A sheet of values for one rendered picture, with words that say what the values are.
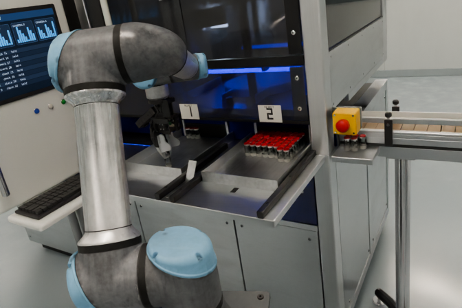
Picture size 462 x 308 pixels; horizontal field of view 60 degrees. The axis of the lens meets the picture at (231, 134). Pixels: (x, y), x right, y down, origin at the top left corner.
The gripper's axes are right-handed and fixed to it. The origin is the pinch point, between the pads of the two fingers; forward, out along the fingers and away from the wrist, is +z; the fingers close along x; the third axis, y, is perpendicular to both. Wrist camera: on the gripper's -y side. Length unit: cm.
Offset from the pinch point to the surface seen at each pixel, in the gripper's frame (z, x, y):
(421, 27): 21, 481, 28
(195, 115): -7.3, 19.8, 0.5
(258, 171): 5.2, 4.3, 33.6
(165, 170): 3.2, -5.9, 4.1
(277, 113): -9.0, 19.8, 34.6
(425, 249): 92, 102, 73
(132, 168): 4.1, -5.8, -11.3
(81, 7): -52, 19, -47
